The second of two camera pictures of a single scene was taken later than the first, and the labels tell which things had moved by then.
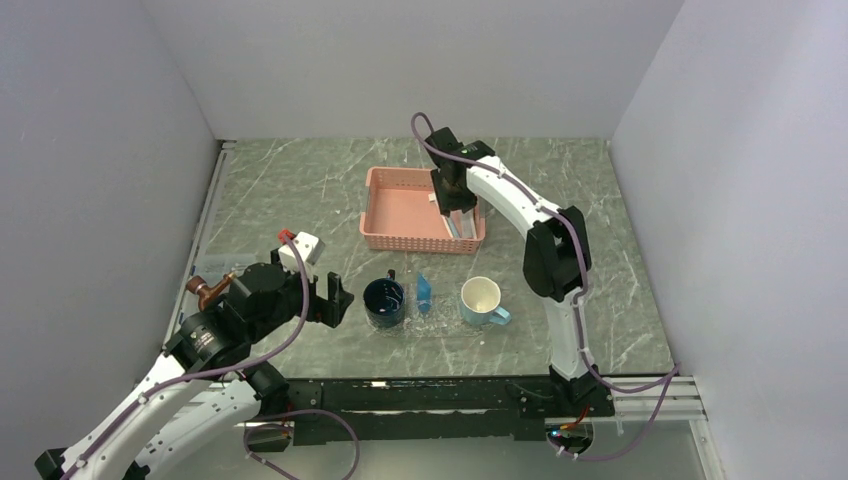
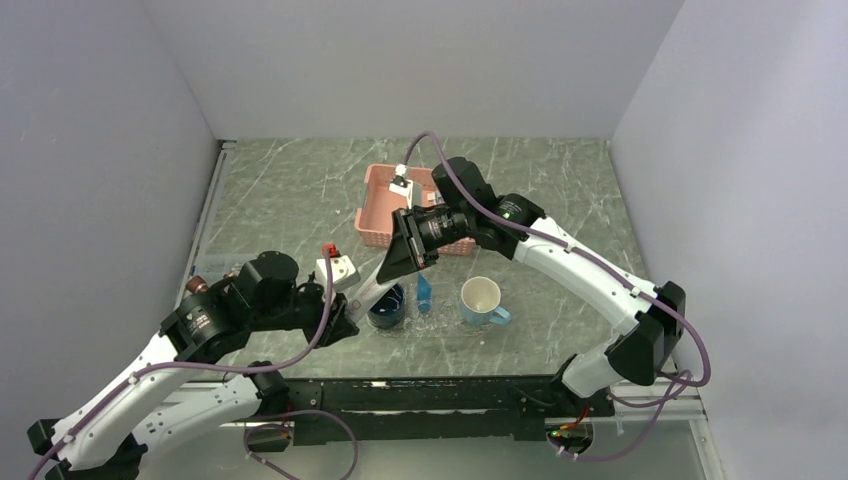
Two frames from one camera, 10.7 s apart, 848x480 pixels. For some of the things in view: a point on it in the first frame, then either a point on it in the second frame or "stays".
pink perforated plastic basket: x=401 y=213 stays
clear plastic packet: x=442 y=318 stays
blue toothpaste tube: x=424 y=297 stays
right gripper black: x=447 y=204 → x=405 y=255
